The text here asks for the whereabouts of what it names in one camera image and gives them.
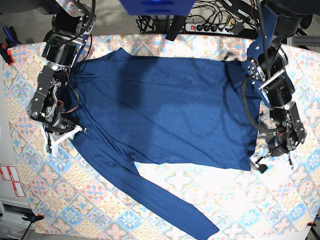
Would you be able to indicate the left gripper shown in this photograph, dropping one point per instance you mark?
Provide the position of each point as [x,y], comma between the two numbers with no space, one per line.
[275,147]

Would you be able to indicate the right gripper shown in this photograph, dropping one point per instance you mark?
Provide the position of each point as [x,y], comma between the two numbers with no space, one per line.
[55,135]

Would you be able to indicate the blue long-sleeve T-shirt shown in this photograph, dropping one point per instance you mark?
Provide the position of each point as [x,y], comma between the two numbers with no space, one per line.
[156,110]

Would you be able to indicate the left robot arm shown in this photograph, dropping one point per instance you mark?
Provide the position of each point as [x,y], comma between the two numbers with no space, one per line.
[266,70]

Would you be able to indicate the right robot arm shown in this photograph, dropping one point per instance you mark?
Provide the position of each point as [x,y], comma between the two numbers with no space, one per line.
[71,28]

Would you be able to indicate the red-white label stickers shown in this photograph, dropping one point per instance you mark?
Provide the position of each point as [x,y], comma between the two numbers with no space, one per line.
[9,173]

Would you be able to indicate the black clamp lower right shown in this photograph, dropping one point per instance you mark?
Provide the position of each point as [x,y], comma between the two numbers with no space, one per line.
[312,224]

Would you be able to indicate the black clamp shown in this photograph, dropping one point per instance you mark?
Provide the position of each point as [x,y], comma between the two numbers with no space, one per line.
[312,224]
[32,218]

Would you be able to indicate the black clamp lower left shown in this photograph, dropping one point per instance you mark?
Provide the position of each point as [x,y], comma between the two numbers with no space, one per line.
[32,218]

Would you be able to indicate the red-black clamp upper left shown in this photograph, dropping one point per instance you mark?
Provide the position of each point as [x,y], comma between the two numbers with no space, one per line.
[6,54]

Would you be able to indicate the blue clamp upper left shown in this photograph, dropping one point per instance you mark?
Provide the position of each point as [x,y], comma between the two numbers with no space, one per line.
[11,36]

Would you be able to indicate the white power strip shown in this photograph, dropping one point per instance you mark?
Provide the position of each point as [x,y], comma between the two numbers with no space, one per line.
[207,29]

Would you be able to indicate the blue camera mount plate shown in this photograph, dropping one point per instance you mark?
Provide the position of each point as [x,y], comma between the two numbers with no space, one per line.
[158,7]

